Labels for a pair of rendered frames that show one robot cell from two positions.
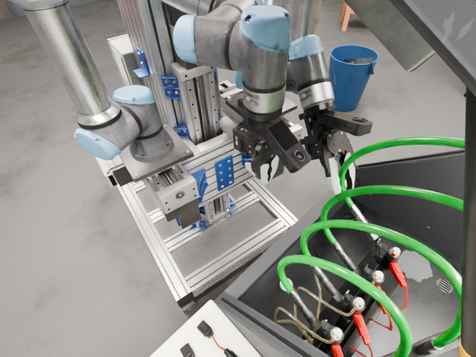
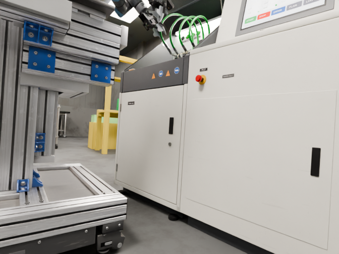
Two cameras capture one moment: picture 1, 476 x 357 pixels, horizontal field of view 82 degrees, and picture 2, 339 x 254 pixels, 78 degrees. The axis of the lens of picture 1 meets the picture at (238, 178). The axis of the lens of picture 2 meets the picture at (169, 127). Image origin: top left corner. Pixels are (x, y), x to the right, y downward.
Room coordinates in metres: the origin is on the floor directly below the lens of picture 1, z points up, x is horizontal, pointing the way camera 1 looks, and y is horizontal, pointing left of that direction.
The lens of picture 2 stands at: (0.42, 1.24, 0.54)
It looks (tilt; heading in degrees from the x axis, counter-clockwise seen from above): 0 degrees down; 266
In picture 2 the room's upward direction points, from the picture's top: 4 degrees clockwise
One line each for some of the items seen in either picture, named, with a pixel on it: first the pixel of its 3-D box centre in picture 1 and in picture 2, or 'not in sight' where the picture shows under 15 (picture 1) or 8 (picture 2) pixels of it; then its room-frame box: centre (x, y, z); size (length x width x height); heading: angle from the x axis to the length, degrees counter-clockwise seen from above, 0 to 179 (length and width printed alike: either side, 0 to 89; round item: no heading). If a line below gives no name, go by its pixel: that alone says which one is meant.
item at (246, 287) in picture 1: (299, 238); (150, 77); (0.47, -0.19, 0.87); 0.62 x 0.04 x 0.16; 132
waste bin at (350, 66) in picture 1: (349, 79); not in sight; (2.58, -1.18, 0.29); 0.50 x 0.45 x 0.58; 32
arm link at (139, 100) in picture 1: (137, 109); not in sight; (0.77, 0.31, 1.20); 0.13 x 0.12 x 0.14; 153
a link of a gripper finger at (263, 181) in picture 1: (255, 171); (159, 12); (0.44, -0.04, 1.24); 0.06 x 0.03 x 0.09; 42
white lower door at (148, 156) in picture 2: not in sight; (144, 139); (0.48, -0.18, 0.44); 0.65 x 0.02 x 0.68; 132
